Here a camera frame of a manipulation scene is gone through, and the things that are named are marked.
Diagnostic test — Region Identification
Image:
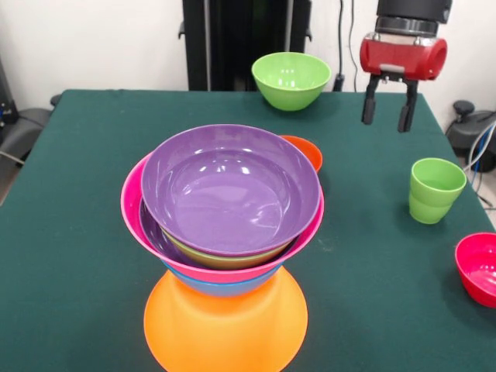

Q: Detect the green plastic bowl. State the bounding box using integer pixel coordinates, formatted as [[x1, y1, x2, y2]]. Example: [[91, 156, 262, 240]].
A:
[[250, 52, 332, 112], [160, 228, 300, 270]]

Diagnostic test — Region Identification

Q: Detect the small red-pink plastic bowl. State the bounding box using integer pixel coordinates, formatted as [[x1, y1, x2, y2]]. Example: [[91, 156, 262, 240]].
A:
[[454, 232, 496, 309]]

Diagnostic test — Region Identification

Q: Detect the green plastic cup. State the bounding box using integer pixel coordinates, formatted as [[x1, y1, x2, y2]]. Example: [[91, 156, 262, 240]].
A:
[[408, 157, 467, 225]]

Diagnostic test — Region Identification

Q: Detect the black hanging cable with plug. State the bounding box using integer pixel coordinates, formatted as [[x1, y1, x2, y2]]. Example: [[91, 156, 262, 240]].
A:
[[332, 0, 360, 93]]

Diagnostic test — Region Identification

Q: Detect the floor cable bundle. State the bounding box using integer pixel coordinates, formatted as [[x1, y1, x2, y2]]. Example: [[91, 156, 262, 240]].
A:
[[463, 123, 496, 210]]

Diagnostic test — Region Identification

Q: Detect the dark green tablecloth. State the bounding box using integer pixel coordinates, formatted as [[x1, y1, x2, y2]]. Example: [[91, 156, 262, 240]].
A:
[[0, 89, 496, 372]]

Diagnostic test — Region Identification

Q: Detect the large pink plastic bowl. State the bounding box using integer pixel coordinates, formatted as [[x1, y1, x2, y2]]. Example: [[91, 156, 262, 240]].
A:
[[120, 153, 326, 284]]

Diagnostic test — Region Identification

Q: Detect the purple plastic bowl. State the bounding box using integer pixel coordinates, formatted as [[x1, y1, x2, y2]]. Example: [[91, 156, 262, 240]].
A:
[[139, 199, 202, 268], [140, 123, 322, 258]]

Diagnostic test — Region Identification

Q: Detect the black pedestal column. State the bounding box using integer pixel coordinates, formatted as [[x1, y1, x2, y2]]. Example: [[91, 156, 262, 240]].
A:
[[178, 0, 313, 92]]

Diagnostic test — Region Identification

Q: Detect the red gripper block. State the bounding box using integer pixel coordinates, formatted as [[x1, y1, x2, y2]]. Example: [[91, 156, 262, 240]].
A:
[[359, 33, 449, 134]]

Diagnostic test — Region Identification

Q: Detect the blue plastic bowl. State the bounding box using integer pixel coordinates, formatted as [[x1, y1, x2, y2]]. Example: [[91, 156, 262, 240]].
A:
[[162, 259, 288, 298]]

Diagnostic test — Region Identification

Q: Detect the small orange-red plastic bowl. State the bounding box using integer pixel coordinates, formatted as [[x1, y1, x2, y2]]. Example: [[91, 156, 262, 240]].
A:
[[279, 135, 324, 174]]

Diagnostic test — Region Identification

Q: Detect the large orange plastic bowl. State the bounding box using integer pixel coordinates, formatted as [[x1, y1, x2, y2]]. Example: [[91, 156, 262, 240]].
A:
[[143, 266, 310, 372]]

